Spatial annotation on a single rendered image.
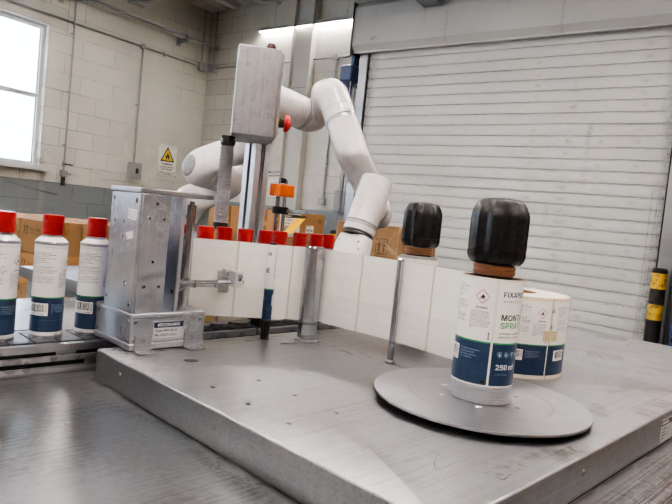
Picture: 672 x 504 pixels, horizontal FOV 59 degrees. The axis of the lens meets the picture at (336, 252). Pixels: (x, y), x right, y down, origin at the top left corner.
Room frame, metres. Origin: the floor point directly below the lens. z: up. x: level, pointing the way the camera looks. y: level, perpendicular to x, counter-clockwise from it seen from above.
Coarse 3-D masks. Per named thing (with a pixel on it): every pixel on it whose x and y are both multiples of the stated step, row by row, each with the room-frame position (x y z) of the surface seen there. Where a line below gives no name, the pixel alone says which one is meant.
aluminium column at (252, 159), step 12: (252, 144) 1.45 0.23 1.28; (252, 156) 1.45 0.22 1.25; (264, 156) 1.46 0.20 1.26; (252, 168) 1.45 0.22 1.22; (264, 168) 1.46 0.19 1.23; (252, 180) 1.44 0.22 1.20; (264, 180) 1.46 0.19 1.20; (252, 192) 1.44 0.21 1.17; (264, 192) 1.47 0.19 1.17; (240, 204) 1.47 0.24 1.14; (252, 204) 1.44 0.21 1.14; (264, 204) 1.47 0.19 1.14; (240, 216) 1.47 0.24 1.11; (252, 216) 1.45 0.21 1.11; (252, 228) 1.45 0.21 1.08
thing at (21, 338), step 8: (208, 328) 1.20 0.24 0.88; (216, 328) 1.20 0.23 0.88; (224, 328) 1.21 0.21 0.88; (232, 328) 1.22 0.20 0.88; (240, 328) 1.24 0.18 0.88; (16, 336) 0.97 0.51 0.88; (24, 336) 0.98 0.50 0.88; (64, 336) 1.01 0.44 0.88; (72, 336) 1.01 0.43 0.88; (80, 336) 1.02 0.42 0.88; (88, 336) 1.02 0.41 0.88; (96, 336) 1.03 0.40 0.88; (0, 344) 0.91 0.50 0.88; (8, 344) 0.92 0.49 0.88; (16, 344) 0.93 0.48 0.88; (24, 344) 0.94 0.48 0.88
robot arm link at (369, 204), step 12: (360, 180) 1.56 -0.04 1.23; (372, 180) 1.53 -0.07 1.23; (384, 180) 1.54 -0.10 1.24; (360, 192) 1.53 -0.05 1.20; (372, 192) 1.52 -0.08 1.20; (384, 192) 1.54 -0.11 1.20; (360, 204) 1.52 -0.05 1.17; (372, 204) 1.52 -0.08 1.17; (384, 204) 1.54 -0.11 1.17; (348, 216) 1.53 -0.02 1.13; (360, 216) 1.51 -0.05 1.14; (372, 216) 1.51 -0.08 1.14; (384, 216) 1.58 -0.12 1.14
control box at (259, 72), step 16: (240, 48) 1.29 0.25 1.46; (256, 48) 1.30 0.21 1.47; (240, 64) 1.29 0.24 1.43; (256, 64) 1.30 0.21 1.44; (272, 64) 1.30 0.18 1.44; (240, 80) 1.29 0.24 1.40; (256, 80) 1.30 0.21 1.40; (272, 80) 1.31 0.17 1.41; (240, 96) 1.29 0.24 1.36; (256, 96) 1.30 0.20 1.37; (272, 96) 1.31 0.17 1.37; (240, 112) 1.29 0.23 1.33; (256, 112) 1.30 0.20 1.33; (272, 112) 1.31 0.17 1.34; (240, 128) 1.29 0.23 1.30; (256, 128) 1.30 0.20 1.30; (272, 128) 1.31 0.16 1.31
